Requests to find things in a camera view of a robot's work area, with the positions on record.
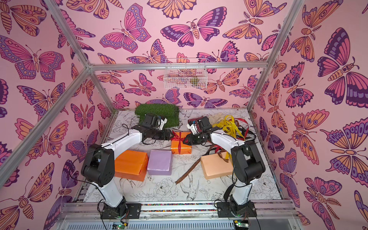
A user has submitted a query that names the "peach gift box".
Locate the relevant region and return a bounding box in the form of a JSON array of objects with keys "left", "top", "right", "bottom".
[{"left": 200, "top": 153, "right": 233, "bottom": 180}]

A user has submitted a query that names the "white wire basket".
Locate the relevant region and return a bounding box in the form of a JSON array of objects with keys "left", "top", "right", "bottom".
[{"left": 163, "top": 58, "right": 208, "bottom": 90}]

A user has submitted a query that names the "large orange gift box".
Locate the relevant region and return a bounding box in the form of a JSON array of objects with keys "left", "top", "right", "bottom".
[{"left": 115, "top": 150, "right": 149, "bottom": 182}]

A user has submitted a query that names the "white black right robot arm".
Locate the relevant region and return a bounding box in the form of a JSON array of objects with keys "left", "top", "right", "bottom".
[{"left": 184, "top": 117, "right": 265, "bottom": 216}]

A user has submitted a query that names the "small orange gift box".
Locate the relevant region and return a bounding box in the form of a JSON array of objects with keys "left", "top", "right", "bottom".
[{"left": 170, "top": 131, "right": 193, "bottom": 155}]

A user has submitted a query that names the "lilac gift box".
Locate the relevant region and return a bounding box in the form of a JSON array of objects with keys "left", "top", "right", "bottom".
[{"left": 147, "top": 149, "right": 173, "bottom": 175}]

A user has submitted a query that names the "black printed ribbon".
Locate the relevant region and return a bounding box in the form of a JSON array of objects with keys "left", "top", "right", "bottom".
[{"left": 222, "top": 125, "right": 257, "bottom": 202}]

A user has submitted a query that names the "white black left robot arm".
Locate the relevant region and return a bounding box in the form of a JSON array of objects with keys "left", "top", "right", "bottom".
[{"left": 81, "top": 113, "right": 173, "bottom": 218}]

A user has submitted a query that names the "aluminium frame post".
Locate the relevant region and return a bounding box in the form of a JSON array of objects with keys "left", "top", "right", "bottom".
[{"left": 247, "top": 0, "right": 305, "bottom": 112}]

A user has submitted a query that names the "green artificial grass mat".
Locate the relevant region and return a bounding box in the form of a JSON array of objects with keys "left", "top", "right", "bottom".
[{"left": 135, "top": 103, "right": 180, "bottom": 128}]

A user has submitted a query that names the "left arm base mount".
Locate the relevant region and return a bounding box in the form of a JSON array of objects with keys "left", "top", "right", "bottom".
[{"left": 101, "top": 202, "right": 142, "bottom": 219}]

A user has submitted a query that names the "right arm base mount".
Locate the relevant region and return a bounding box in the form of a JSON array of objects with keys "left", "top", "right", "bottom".
[{"left": 214, "top": 201, "right": 257, "bottom": 218}]

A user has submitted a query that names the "aluminium front rail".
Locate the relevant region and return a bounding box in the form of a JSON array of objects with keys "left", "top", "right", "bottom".
[{"left": 55, "top": 200, "right": 303, "bottom": 230}]

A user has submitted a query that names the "brown ribbon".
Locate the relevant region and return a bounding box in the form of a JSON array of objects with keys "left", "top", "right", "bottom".
[{"left": 175, "top": 144, "right": 229, "bottom": 185}]

